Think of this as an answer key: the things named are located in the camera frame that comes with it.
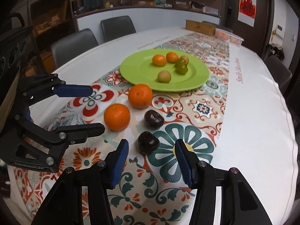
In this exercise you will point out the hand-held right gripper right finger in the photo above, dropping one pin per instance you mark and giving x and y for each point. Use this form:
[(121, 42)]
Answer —
[(184, 164)]

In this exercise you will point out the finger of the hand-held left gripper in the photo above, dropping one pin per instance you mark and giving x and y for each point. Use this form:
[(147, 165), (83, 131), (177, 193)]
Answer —
[(79, 131), (72, 91)]

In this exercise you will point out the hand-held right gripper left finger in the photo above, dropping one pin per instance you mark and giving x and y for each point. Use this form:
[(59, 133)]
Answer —
[(119, 164)]

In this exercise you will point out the dark purple plum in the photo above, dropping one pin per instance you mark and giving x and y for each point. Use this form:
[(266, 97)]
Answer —
[(148, 143), (154, 119)]

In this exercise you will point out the orange tangerine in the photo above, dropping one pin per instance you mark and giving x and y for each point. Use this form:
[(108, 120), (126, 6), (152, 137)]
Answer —
[(140, 96), (117, 117), (172, 57), (159, 60)]

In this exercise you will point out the green plate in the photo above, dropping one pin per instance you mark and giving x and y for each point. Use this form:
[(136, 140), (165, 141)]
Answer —
[(140, 68)]

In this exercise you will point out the tan round fruit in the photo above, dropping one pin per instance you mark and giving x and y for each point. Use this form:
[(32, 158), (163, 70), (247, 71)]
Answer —
[(164, 76), (185, 59)]

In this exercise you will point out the green tangerine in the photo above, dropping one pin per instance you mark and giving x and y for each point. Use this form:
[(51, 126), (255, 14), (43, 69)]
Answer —
[(179, 62), (182, 70)]

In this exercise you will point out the grey dining chair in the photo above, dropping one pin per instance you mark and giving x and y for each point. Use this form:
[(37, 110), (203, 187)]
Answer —
[(72, 43), (118, 27), (279, 72)]

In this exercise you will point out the dark display cabinet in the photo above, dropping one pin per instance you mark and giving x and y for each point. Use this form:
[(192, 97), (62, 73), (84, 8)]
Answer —
[(51, 16)]

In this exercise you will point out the white patterned tablecloth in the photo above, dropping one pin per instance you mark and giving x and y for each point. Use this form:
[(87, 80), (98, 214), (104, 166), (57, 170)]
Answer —
[(253, 112)]

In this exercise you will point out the glass kettle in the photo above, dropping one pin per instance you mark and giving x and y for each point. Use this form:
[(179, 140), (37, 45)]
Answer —
[(124, 1)]

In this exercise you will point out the white sideboard counter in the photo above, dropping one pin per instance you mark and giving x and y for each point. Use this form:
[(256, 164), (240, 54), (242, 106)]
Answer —
[(152, 18)]

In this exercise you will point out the white plastic basket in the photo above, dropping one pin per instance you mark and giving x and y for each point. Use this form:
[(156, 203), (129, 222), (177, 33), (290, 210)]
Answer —
[(228, 36)]

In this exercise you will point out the woven rectangular box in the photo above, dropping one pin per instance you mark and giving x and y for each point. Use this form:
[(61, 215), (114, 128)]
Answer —
[(200, 28)]

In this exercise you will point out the small wicker basket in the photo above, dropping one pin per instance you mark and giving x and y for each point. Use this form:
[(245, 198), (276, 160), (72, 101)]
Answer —
[(181, 5)]

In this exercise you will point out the dark bag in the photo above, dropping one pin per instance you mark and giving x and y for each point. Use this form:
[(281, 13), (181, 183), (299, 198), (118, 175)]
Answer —
[(276, 51)]

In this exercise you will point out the dark brown door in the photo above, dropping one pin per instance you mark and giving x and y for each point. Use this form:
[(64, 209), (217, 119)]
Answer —
[(263, 28)]

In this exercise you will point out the white intercom panel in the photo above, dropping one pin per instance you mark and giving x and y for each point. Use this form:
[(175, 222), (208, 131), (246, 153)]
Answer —
[(279, 31)]

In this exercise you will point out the red and white wall poster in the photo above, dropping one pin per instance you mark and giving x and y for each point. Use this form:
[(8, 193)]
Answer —
[(247, 7)]

